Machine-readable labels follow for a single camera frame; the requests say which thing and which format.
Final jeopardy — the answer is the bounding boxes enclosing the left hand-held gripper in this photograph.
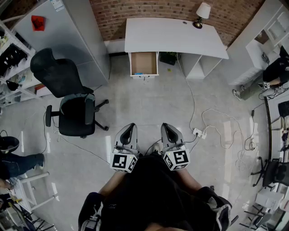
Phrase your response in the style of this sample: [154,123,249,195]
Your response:
[110,123,142,174]

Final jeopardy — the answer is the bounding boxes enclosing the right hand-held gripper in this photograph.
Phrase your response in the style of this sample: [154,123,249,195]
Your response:
[160,122,191,171]

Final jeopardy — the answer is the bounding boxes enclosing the white wooden drawer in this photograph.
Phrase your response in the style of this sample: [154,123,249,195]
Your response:
[128,51,159,80]

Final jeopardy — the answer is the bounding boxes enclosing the person's left forearm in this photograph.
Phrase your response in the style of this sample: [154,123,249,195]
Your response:
[98,169,127,197]

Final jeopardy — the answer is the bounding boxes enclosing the person's right forearm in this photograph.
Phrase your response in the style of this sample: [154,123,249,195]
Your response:
[180,167,203,190]

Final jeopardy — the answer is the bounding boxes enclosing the white power strip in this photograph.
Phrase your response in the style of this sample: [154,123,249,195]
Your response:
[192,128,208,140]

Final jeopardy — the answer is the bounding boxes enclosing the person's black clothing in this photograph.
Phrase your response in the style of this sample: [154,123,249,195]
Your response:
[77,150,233,231]

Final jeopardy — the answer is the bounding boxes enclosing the black crate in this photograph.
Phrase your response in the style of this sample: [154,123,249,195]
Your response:
[159,51,178,66]

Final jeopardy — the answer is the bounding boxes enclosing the black-edged white desk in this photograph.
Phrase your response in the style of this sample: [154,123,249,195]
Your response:
[263,96,289,163]

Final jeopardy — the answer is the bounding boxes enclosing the black mesh office chair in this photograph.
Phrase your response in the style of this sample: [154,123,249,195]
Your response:
[251,156,289,188]

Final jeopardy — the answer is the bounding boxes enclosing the grey metal cabinet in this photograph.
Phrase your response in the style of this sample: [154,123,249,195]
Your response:
[13,0,112,89]

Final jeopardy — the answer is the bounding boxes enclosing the white cardboard box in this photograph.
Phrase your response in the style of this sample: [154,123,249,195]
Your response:
[255,187,285,212]

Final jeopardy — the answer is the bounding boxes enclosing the white storage shelf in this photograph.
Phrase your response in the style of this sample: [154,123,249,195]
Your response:
[0,19,54,108]

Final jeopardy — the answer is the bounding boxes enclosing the table lamp with white shade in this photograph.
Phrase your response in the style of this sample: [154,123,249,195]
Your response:
[192,2,212,30]

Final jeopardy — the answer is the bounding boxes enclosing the red sticker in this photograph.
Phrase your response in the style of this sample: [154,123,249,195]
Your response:
[31,15,46,32]

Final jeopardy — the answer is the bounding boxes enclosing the white power cable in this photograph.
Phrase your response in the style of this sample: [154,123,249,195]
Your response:
[176,53,196,133]

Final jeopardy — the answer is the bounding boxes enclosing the white looped cable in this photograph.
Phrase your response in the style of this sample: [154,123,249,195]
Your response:
[201,108,247,171]

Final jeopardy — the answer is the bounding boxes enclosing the white wall cabinet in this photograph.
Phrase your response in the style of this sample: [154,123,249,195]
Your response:
[226,0,289,86]

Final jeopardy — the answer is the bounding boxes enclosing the white table frame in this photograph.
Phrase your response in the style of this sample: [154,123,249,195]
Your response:
[13,171,57,214]

